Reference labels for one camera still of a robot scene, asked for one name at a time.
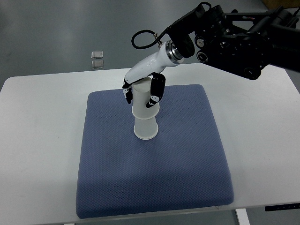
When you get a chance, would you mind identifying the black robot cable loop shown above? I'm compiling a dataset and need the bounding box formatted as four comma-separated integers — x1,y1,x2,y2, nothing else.
131,30,165,50

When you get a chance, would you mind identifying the metal floor plate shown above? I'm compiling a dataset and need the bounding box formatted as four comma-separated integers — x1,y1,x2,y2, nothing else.
91,50,104,59
91,60,104,69

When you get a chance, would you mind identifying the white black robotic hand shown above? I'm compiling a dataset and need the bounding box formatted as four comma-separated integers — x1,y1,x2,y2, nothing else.
122,40,184,108

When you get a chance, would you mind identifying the brown cardboard box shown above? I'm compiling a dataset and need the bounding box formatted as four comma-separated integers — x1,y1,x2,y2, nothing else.
262,0,283,9

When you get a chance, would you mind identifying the black table control panel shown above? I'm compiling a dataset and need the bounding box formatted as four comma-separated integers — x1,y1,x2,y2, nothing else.
264,203,300,212

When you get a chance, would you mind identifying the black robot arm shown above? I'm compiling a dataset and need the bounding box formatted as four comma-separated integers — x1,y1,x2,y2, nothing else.
166,2,300,80

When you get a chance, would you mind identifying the blue grey cushion mat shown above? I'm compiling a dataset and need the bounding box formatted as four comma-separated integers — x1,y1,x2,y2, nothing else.
76,84,234,219

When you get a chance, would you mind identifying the upper metal floor plate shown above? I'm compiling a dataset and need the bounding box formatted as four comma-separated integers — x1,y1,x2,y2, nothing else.
91,50,104,59

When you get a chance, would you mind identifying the lower metal floor plate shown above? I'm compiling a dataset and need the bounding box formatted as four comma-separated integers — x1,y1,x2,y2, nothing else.
91,60,104,69

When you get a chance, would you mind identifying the white table leg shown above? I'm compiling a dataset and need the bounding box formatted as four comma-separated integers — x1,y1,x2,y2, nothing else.
235,209,250,225

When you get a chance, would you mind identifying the white paper cup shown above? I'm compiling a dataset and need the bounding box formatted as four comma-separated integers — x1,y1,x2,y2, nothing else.
134,117,158,140
132,77,159,120

